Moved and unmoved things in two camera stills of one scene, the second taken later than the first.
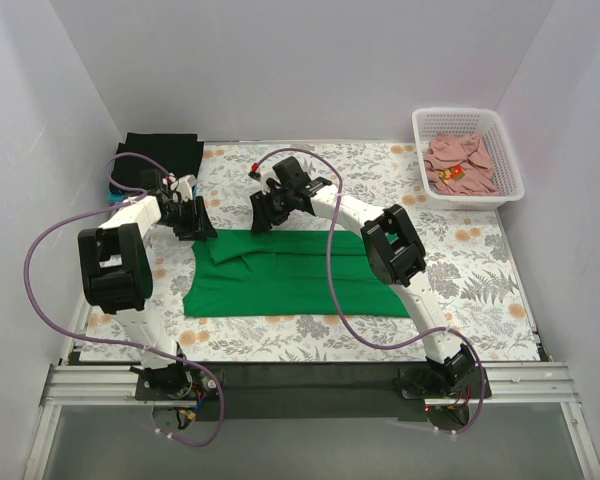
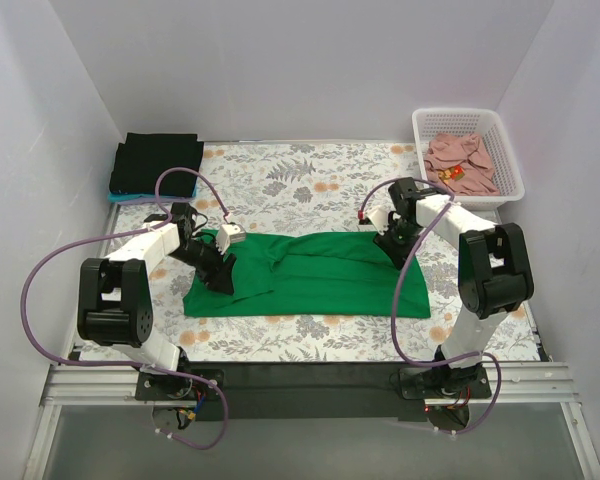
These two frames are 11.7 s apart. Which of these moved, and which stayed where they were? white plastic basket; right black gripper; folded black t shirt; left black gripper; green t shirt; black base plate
Moved: right black gripper; left black gripper
Stayed: green t shirt; folded black t shirt; black base plate; white plastic basket
